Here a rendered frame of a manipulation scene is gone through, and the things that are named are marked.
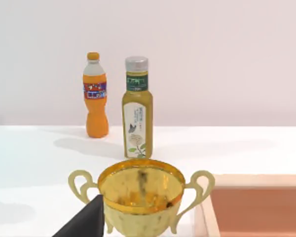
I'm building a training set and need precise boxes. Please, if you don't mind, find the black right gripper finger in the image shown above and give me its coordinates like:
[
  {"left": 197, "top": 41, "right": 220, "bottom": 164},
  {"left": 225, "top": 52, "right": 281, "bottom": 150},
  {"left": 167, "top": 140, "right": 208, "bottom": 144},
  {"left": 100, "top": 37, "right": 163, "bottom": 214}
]
[{"left": 51, "top": 194, "right": 105, "bottom": 237}]

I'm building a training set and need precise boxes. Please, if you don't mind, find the gold trophy cup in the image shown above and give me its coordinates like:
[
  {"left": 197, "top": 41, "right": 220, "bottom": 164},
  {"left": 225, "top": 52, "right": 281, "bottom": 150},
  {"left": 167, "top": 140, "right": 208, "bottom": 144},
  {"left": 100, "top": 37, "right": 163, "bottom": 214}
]
[{"left": 68, "top": 158, "right": 216, "bottom": 237}]

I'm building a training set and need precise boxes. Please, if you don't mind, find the orange soda bottle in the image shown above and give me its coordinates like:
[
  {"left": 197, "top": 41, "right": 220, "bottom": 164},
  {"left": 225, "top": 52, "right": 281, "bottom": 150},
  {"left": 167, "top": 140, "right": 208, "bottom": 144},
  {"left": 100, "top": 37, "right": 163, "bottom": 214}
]
[{"left": 82, "top": 51, "right": 110, "bottom": 138}]

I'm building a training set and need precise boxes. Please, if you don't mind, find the green tea bottle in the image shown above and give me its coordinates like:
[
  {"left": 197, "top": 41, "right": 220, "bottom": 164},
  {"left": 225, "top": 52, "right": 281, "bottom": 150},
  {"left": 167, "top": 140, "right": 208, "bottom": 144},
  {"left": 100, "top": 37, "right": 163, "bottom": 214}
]
[{"left": 121, "top": 56, "right": 154, "bottom": 160}]

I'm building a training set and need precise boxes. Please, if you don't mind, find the shallow salmon-coloured box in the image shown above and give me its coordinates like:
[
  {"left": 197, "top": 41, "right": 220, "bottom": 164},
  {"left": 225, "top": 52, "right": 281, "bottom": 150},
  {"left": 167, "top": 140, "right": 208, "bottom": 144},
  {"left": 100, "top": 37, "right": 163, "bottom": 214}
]
[{"left": 193, "top": 174, "right": 296, "bottom": 237}]

